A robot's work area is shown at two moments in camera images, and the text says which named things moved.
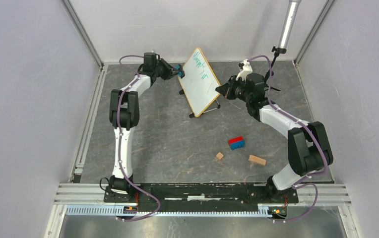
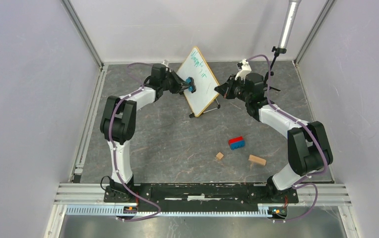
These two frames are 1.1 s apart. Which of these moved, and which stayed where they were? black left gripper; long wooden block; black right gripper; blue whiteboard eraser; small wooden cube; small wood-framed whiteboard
Moved: blue whiteboard eraser; black left gripper
Stayed: small wood-framed whiteboard; small wooden cube; black right gripper; long wooden block
